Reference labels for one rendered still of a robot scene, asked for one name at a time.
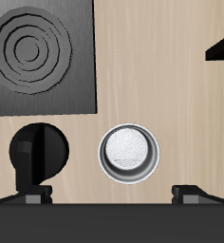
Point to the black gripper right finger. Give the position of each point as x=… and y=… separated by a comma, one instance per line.
x=186, y=193

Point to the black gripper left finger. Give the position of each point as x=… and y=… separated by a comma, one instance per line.
x=38, y=193

